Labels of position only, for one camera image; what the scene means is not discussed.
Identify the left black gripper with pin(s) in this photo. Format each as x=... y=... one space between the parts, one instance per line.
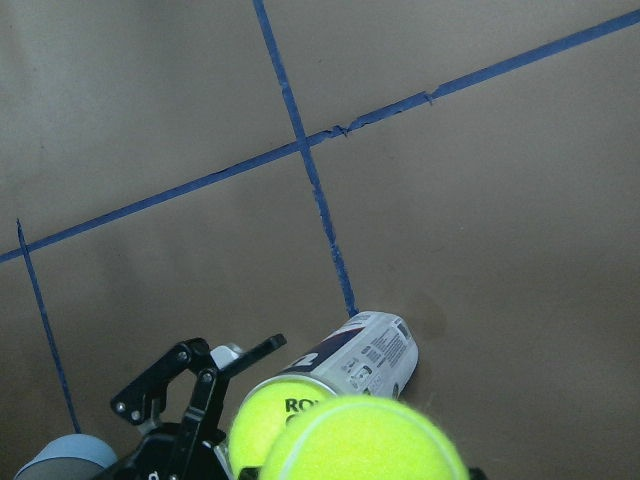
x=165 y=455

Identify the Roland Garros tennis ball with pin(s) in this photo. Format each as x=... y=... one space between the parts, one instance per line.
x=263 y=416

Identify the Wilson tennis ball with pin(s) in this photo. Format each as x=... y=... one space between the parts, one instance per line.
x=363 y=437

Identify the clear tennis ball can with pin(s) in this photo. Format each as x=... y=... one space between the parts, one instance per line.
x=373 y=353

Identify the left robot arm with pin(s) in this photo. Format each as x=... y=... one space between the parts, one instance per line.
x=141 y=404

